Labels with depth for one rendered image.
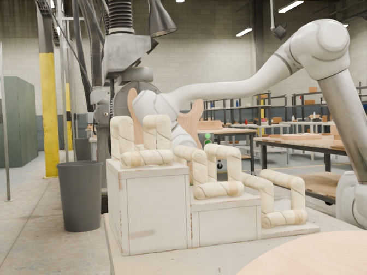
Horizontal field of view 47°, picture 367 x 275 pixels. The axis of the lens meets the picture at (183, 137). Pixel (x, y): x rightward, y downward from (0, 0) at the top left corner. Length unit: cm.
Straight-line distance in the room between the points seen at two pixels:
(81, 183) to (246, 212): 373
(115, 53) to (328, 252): 129
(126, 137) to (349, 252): 50
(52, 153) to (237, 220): 834
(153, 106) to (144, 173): 59
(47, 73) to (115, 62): 753
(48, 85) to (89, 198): 487
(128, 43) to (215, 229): 98
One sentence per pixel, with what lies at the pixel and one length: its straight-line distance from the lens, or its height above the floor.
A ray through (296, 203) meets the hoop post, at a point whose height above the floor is 99.
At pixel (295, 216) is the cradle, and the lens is 102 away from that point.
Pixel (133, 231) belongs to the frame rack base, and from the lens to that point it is 87.
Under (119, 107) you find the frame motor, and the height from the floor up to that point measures 126.
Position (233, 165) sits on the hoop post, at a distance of 94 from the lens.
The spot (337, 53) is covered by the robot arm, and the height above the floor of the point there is 138.
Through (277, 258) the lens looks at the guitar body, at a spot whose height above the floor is 103.
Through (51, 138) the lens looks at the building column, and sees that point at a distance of 914.
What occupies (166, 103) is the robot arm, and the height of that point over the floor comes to 125.
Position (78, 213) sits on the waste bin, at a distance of 465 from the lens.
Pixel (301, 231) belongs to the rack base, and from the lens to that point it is 100.
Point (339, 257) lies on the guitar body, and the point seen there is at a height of 103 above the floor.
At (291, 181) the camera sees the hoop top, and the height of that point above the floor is 104.
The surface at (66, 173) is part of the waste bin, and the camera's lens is 460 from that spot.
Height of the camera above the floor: 121
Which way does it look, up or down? 3 degrees down
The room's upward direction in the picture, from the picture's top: 2 degrees counter-clockwise
